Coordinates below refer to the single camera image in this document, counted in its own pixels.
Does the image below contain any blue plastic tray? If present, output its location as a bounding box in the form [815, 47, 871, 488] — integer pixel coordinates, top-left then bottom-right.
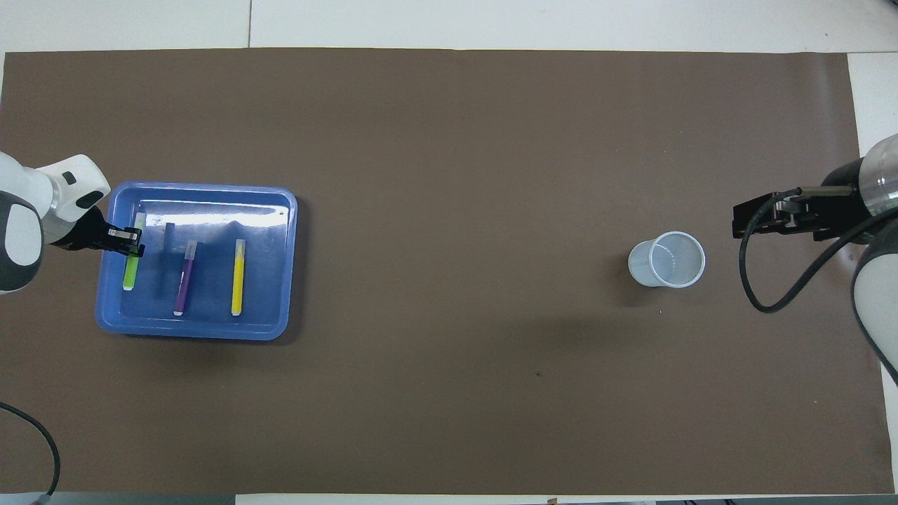
[95, 181, 298, 342]

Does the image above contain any yellow marker pen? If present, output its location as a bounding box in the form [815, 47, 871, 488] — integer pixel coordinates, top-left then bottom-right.
[231, 239, 247, 317]

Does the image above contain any brown table mat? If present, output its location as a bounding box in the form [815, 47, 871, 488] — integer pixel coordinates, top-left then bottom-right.
[0, 48, 895, 495]

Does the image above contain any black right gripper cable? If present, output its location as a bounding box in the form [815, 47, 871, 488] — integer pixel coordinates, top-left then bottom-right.
[739, 186, 878, 314]

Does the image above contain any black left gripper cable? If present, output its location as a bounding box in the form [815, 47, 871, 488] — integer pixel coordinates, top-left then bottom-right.
[0, 401, 61, 503]

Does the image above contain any green marker pen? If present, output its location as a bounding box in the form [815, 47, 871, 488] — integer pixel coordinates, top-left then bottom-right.
[123, 213, 147, 291]

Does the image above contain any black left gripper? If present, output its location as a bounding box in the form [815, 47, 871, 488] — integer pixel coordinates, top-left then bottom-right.
[49, 205, 147, 259]

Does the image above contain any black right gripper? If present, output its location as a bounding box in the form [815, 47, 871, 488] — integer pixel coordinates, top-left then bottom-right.
[732, 159, 873, 243]

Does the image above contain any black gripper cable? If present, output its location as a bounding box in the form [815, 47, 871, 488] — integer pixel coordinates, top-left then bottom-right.
[739, 186, 878, 314]
[0, 401, 61, 503]

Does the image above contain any translucent plastic cup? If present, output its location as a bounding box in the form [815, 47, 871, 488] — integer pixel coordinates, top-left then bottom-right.
[628, 231, 706, 289]

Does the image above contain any purple marker pen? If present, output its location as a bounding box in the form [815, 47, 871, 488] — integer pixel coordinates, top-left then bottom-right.
[173, 240, 201, 317]

